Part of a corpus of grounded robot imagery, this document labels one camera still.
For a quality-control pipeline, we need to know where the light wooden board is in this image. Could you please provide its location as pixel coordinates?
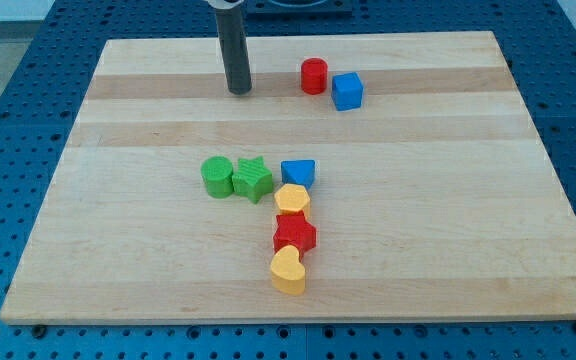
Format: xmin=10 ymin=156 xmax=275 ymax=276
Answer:
xmin=0 ymin=32 xmax=576 ymax=325

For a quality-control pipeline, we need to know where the red star block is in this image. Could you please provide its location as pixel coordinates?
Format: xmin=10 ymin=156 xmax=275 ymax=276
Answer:
xmin=273 ymin=211 xmax=317 ymax=258

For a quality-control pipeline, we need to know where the yellow hexagon block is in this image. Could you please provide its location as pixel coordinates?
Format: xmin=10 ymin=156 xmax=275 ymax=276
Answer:
xmin=274 ymin=183 xmax=311 ymax=219

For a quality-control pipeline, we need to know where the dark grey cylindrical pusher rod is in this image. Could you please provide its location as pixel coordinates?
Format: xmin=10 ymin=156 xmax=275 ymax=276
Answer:
xmin=207 ymin=0 xmax=252 ymax=95

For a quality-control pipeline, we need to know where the green cylinder block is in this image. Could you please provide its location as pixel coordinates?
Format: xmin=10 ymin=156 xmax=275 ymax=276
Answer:
xmin=200 ymin=156 xmax=234 ymax=198

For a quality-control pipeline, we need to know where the yellow heart block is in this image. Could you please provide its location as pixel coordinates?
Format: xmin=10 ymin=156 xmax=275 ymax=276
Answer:
xmin=270 ymin=245 xmax=306 ymax=295

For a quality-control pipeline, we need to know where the red cylinder block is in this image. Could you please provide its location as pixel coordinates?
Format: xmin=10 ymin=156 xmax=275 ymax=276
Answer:
xmin=300 ymin=58 xmax=328 ymax=95

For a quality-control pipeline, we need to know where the green star block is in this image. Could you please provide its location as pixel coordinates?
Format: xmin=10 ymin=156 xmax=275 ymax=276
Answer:
xmin=232 ymin=156 xmax=274 ymax=204

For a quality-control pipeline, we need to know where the blue triangle block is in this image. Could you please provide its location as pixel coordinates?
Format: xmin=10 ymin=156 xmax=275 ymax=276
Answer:
xmin=280 ymin=159 xmax=316 ymax=190

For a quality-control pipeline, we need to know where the blue cube block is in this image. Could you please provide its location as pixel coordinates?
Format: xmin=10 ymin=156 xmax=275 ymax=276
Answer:
xmin=331 ymin=72 xmax=364 ymax=111

